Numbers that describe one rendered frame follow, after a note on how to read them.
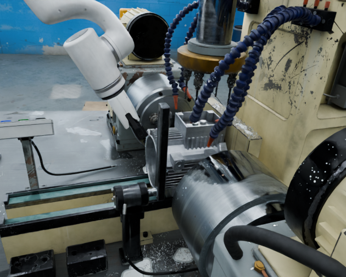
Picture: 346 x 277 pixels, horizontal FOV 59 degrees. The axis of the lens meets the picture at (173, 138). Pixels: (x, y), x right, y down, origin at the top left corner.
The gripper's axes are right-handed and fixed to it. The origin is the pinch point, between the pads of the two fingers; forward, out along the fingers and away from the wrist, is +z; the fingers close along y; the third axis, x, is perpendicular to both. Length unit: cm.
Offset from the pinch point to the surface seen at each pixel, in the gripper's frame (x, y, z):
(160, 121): 6.1, 20.6, -11.5
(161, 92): 12.5, -15.1, -0.2
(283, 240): 9, 62, -17
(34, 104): -105, -306, 66
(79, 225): -26.7, 13.2, 7.3
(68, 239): -31.8, 13.2, 9.4
